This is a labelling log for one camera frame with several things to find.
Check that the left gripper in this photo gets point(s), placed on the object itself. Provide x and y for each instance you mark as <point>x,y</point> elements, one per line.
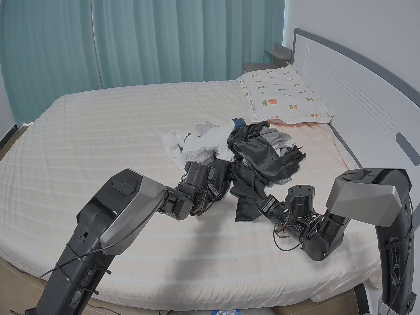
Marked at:
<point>212,195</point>

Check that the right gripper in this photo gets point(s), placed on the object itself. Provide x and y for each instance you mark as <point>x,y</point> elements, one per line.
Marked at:
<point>270,205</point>

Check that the black T-shirt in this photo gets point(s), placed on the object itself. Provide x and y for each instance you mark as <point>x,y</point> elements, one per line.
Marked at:
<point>246,195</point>

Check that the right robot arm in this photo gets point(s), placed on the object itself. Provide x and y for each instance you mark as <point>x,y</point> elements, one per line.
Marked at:
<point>361,195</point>

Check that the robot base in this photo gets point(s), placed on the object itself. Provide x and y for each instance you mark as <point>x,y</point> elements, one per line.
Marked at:
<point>226,312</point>

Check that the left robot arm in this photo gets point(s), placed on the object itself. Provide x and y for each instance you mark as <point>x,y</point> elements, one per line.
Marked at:
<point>124,202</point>

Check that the pile of clothes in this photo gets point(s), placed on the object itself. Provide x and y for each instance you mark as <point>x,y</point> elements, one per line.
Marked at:
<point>210,143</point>

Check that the bed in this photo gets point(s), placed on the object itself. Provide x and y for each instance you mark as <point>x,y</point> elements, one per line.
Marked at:
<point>131,126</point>

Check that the white printed pillow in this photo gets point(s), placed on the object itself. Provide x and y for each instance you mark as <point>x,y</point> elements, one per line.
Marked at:
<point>285,93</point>

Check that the grey bedside table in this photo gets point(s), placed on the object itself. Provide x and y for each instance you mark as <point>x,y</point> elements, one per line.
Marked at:
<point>262,67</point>

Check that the blue-green curtain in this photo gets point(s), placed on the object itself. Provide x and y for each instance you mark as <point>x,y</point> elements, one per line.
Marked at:
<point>49,44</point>
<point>183,28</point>

